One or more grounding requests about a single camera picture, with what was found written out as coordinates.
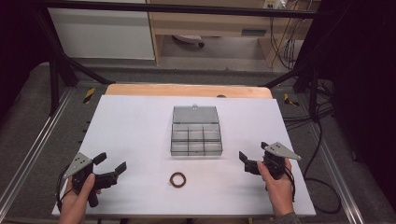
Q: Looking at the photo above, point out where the dark curtain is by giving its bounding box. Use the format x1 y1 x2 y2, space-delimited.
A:
317 0 396 204
0 0 55 117

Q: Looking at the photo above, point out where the black metal frame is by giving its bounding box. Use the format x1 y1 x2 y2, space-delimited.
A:
31 0 331 123

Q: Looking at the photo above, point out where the white cabinet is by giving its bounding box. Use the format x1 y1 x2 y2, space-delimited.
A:
48 7 156 61

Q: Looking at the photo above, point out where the yellow black tape strip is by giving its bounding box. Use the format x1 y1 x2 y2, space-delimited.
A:
283 92 300 107
82 87 96 105

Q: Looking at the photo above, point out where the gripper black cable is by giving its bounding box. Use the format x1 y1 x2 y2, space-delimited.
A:
55 166 74 213
283 166 297 203

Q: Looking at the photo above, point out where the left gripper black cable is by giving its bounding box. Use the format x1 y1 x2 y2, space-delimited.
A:
55 166 74 213

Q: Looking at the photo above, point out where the person's right hand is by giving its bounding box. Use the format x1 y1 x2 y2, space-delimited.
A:
257 158 295 217

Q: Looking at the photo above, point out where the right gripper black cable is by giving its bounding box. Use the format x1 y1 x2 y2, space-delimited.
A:
283 166 297 203

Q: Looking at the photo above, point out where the hanging cable bundle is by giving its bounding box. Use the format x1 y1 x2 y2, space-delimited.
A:
269 8 305 72

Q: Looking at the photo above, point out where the white power strip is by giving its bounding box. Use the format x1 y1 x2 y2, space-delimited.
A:
262 0 288 9

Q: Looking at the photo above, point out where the office chair base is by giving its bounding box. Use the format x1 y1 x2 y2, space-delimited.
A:
172 34 205 49

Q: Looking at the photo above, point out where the white table mat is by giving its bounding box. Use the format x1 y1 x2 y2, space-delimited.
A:
51 94 317 218

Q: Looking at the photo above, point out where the brown ring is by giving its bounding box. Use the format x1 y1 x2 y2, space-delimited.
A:
169 172 188 189

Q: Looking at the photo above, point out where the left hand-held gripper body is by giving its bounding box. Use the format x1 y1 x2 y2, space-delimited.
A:
64 151 120 208

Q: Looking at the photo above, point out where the black floor cable bundle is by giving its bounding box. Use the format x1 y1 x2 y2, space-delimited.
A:
281 78 336 132

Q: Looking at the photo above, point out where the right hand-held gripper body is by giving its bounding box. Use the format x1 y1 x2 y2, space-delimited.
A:
244 141 303 181

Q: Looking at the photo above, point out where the person's left hand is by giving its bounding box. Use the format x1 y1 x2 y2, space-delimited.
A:
60 173 103 217

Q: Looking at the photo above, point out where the aluminium floor rail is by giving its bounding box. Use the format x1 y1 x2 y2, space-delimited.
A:
306 124 366 224
0 88 75 216

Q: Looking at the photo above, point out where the clear plastic compartment box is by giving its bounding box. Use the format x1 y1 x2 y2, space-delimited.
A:
170 105 224 157

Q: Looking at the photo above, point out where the light wooden desk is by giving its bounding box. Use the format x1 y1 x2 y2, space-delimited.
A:
145 0 321 67

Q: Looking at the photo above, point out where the long black floor cable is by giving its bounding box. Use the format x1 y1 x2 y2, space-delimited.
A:
303 120 342 216

